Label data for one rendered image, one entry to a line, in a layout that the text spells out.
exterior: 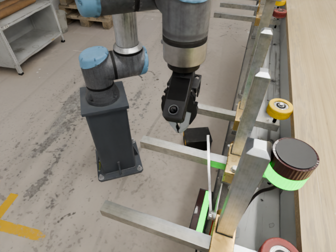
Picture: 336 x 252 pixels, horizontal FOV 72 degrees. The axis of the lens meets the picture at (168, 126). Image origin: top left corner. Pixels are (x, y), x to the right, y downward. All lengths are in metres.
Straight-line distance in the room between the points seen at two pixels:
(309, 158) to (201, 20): 0.28
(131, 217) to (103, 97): 0.82
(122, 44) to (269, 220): 0.97
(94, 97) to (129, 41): 0.35
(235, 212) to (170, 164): 1.29
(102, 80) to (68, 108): 1.18
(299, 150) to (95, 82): 1.05
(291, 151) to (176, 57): 0.26
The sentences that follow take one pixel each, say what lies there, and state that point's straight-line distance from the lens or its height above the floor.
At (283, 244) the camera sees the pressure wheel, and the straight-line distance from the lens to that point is 0.58.
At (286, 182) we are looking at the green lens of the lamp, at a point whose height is 1.13.
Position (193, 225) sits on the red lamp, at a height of 0.70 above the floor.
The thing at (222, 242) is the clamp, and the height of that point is 0.87.
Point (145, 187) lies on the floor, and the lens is 1.65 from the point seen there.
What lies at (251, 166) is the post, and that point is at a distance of 0.37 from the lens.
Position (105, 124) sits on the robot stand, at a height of 0.49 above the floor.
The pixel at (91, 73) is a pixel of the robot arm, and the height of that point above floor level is 0.80.
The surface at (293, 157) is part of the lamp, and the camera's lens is 0.36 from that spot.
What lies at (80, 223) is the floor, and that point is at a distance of 1.62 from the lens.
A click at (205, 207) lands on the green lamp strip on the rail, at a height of 0.70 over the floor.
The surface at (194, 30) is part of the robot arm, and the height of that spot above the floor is 1.24.
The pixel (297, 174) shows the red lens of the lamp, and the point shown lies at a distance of 0.35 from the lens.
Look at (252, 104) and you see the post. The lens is 0.60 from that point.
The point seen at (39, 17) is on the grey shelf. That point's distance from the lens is 3.76.
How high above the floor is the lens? 1.41
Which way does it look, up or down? 44 degrees down
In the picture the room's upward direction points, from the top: straight up
